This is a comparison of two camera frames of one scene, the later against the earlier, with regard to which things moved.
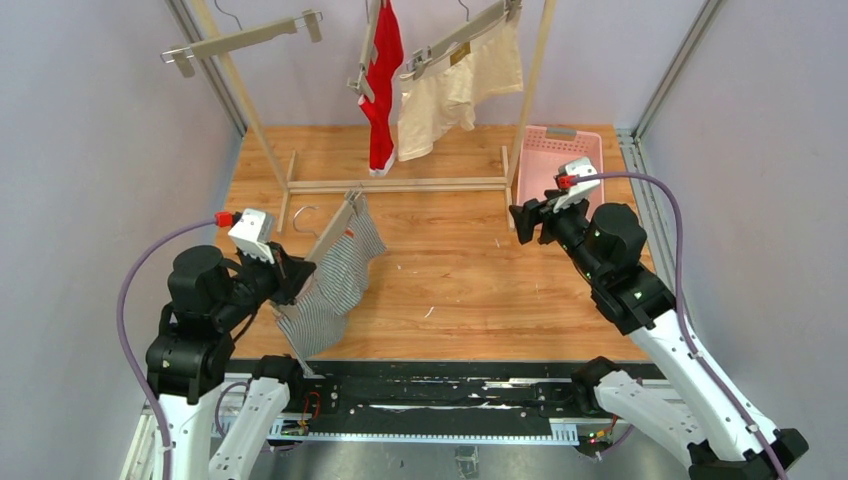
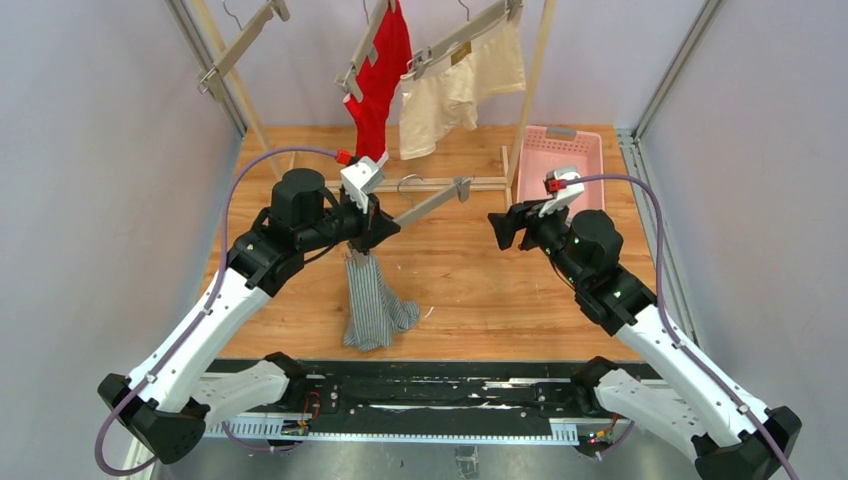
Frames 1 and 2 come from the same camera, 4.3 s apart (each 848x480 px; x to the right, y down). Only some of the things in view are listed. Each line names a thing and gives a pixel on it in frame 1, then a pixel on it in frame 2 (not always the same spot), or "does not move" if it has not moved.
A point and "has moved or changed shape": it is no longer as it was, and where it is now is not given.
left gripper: (284, 272) → (369, 223)
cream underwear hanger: (420, 58) does not move
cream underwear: (430, 104) does not move
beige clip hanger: (323, 238) has moved or changed shape
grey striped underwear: (339, 281) → (372, 312)
